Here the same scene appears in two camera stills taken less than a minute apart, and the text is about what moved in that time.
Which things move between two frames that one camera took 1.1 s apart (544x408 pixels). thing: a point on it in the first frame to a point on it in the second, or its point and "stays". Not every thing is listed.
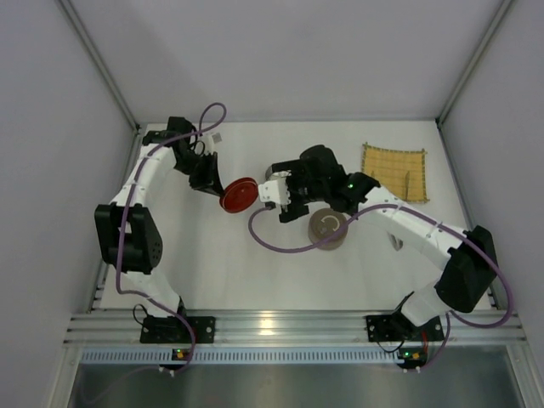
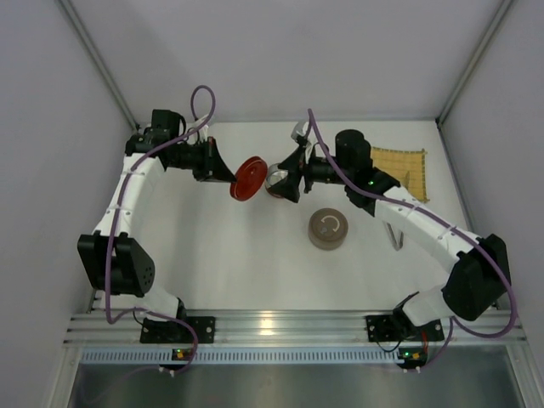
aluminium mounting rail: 331,328 stays
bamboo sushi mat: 403,172 stays
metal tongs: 396,243 stays
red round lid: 239,195 to 249,177
